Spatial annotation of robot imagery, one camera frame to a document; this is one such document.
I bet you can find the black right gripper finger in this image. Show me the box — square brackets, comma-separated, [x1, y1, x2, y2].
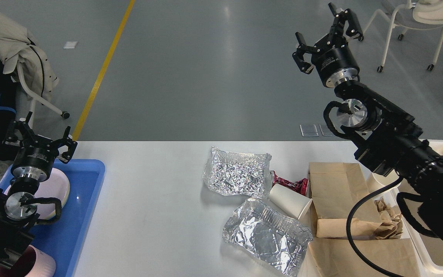
[292, 32, 324, 74]
[321, 2, 364, 48]

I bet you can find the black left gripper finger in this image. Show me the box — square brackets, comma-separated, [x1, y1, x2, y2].
[50, 126, 78, 164]
[3, 112, 39, 149]

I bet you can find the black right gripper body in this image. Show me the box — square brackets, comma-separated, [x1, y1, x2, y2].
[311, 47, 360, 88]

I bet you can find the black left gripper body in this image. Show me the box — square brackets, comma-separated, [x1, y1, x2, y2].
[11, 147, 59, 183]

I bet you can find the pink plate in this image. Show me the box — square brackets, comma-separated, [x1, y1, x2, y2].
[3, 168, 70, 220]

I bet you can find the pink ribbed mug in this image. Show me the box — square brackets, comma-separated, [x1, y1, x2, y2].
[0, 245, 57, 277]

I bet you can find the white paper cup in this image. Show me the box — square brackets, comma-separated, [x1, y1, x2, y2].
[367, 171, 399, 191]
[269, 184, 313, 220]

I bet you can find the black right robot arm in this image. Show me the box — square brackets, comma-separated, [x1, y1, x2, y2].
[292, 2, 443, 277]

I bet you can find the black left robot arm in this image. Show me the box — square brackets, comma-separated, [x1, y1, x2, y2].
[0, 112, 78, 269]

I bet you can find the white chair with jacket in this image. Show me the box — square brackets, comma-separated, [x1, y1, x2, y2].
[16, 62, 70, 119]

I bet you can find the yellow plate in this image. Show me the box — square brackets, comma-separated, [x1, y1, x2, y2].
[46, 184, 70, 224]

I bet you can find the white chair on casters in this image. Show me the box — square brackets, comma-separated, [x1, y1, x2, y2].
[363, 0, 443, 73]

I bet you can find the blue plastic tray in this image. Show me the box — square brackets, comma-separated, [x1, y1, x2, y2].
[0, 159, 105, 277]

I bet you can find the beige jacket on chair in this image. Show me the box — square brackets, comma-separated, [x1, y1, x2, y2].
[0, 12, 59, 100]

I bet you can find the crumpled foil tray upper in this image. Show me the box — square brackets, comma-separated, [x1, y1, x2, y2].
[202, 147, 273, 199]

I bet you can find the crumpled foil tray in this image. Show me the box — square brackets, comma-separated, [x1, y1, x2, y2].
[222, 198, 314, 277]
[202, 147, 273, 199]

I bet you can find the white paper cup lying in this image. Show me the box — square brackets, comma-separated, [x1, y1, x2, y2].
[269, 184, 313, 220]

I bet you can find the crumpled foil tray lower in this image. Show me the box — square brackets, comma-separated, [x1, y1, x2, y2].
[222, 198, 314, 277]

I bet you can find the crumpled brown paper ball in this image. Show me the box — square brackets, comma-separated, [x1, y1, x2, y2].
[374, 197, 404, 240]

